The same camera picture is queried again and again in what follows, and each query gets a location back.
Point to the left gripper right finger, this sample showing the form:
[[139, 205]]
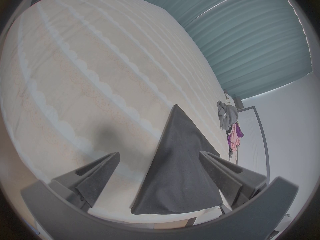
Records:
[[222, 181]]

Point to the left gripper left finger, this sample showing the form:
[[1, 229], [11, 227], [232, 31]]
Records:
[[97, 177]]

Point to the black T-shirt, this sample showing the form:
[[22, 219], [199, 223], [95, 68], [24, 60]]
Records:
[[177, 171]]

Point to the bed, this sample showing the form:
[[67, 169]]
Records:
[[100, 71]]

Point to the grey garment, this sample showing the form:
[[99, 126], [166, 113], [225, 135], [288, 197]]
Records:
[[227, 116]]

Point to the grey bedside table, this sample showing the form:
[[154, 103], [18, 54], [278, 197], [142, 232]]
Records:
[[239, 103]]

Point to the white printed pillow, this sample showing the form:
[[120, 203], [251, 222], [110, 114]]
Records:
[[228, 97]]

